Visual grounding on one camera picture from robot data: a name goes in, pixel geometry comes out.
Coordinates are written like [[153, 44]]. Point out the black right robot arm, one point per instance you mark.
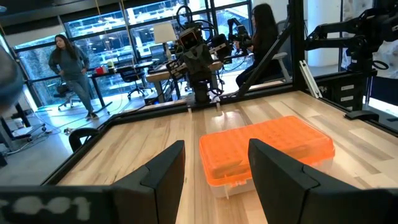
[[203, 90]]

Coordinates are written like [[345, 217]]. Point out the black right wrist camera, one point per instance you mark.
[[190, 39]]

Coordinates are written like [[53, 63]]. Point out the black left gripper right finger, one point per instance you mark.
[[295, 199]]

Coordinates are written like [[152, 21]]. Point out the black office chair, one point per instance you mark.
[[62, 90], [130, 74]]

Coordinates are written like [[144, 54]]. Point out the red cup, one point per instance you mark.
[[99, 70]]

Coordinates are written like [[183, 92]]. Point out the white shade table lamp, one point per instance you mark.
[[164, 32]]

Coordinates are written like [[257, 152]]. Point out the orange plastic box lid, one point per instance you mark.
[[280, 130]]

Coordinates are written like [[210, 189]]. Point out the white strips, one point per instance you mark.
[[308, 77]]

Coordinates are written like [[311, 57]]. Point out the white chair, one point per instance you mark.
[[280, 56]]

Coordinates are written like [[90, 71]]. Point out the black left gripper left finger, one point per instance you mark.
[[155, 193]]

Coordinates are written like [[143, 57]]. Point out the black camera bracket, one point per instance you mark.
[[360, 115]]

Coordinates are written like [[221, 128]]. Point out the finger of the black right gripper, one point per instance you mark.
[[176, 69], [222, 46]]

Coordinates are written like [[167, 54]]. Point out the clear plastic supply box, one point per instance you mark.
[[230, 188]]

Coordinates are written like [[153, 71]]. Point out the person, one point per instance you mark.
[[264, 34], [70, 62]]

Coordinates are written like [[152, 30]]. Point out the black drawer cabinet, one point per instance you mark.
[[335, 93]]

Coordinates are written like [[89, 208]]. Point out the wooden desk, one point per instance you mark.
[[155, 76]]

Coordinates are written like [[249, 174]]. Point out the black metal table frame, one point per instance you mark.
[[297, 46]]

